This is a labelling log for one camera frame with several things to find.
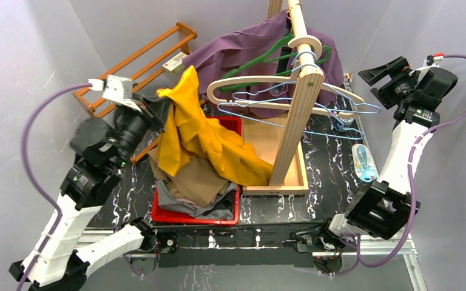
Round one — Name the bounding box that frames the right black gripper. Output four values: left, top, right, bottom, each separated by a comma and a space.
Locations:
359, 56, 419, 110

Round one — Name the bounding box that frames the red plastic tray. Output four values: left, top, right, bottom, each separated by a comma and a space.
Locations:
151, 116, 242, 226

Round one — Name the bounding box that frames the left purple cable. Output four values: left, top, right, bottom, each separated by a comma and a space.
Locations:
15, 82, 97, 291

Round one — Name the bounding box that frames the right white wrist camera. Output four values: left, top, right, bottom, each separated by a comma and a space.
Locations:
408, 53, 445, 82

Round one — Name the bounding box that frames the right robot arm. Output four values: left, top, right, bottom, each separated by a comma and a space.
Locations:
316, 53, 458, 251

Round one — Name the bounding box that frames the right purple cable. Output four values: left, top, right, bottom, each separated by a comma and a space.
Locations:
339, 54, 466, 269

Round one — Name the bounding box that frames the purple garment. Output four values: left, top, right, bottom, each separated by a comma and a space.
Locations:
183, 11, 344, 118

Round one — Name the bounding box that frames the green hanger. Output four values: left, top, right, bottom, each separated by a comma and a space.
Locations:
218, 33, 333, 93

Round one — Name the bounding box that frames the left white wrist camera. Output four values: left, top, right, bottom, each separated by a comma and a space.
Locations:
88, 75, 141, 112

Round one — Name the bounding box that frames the round blue white tin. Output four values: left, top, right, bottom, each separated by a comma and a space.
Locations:
333, 118, 354, 133

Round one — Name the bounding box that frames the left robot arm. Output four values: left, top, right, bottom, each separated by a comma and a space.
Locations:
8, 95, 172, 290

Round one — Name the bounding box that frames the orange wooden shoe rack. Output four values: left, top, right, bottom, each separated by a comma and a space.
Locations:
73, 21, 208, 165

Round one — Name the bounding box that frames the small white box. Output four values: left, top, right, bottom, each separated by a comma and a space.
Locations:
163, 52, 187, 75

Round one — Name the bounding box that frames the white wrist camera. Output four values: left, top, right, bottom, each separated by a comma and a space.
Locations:
408, 53, 445, 82
88, 75, 141, 112

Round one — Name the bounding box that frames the beige plastic hanger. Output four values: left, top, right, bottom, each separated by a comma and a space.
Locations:
206, 35, 367, 118

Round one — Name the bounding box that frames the wooden clothes rack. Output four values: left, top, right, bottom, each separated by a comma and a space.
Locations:
243, 1, 319, 196

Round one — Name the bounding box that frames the black metal base frame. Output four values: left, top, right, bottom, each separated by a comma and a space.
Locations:
76, 218, 419, 278

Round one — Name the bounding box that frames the grey pleated skirt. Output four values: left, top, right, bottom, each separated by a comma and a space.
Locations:
156, 179, 238, 219

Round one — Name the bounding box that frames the khaki tan garment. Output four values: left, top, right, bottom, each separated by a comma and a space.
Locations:
148, 148, 230, 206

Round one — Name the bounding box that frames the mustard yellow garment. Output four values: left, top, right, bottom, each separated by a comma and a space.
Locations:
157, 66, 273, 186

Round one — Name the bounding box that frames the purple cable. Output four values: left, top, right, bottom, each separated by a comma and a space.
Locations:
339, 54, 466, 269
15, 82, 97, 291

